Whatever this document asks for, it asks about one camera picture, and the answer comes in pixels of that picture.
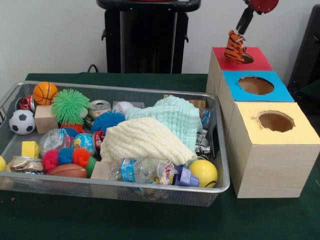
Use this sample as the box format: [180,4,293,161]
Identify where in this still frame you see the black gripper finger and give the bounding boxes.
[238,9,255,35]
[236,6,251,29]

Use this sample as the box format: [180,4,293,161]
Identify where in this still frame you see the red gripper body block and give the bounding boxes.
[244,0,280,15]

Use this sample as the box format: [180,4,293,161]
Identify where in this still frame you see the striped tiger plush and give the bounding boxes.
[224,29,248,65]

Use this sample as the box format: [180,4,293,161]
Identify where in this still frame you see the cream waffle cloth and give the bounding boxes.
[99,117,198,167]

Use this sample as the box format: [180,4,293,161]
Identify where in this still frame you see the multicolour spiky caterpillar toy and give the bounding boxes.
[41,146,98,176]

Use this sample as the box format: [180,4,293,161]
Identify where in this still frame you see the wooden three-hole box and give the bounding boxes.
[205,46,320,200]

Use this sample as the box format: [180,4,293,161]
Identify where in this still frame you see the silver mesh bin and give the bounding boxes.
[0,80,231,208]

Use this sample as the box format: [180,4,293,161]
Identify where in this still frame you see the black stand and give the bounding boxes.
[287,4,320,116]

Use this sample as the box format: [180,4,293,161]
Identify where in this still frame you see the mint waffle cloth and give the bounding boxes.
[124,96,203,151]

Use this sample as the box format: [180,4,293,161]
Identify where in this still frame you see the silver metallic toy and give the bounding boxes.
[194,136,211,160]

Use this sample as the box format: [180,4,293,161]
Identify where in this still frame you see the white baseball toy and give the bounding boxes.
[112,101,135,116]

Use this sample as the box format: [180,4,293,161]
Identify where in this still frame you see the yellow smiley ball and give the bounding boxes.
[187,159,218,189]

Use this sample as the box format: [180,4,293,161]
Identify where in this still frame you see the purple plastic toy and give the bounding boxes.
[174,166,200,188]

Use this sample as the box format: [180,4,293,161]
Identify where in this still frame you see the silver drink can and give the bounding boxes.
[88,99,112,120]

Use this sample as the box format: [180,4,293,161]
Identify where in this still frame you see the blue spiky ball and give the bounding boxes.
[90,111,125,135]

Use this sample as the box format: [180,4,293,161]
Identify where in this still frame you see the crushed clear plastic bottle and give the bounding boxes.
[109,156,177,186]
[39,128,73,156]

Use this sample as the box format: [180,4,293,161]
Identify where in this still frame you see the green spiky ball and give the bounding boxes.
[51,88,93,126]

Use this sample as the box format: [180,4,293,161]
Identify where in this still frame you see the blue globe ball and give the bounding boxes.
[72,133,95,155]

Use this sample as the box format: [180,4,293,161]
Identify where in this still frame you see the plain wooden block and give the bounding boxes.
[34,104,60,135]
[90,161,112,181]

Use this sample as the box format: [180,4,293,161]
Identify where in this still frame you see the orange basketball toy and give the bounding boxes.
[32,81,59,106]

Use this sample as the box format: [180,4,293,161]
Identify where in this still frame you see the dark green tablecloth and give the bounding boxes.
[0,72,320,240]

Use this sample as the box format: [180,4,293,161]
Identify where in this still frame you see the red drink can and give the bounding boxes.
[19,95,37,112]

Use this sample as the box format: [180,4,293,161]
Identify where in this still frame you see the brown football toy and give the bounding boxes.
[47,163,88,179]

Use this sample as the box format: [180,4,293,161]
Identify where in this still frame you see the black white soccer ball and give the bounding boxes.
[8,109,36,136]

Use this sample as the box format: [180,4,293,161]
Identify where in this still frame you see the yellow plastic block toy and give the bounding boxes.
[21,141,41,160]

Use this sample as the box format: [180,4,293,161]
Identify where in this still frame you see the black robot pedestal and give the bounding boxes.
[96,0,202,74]

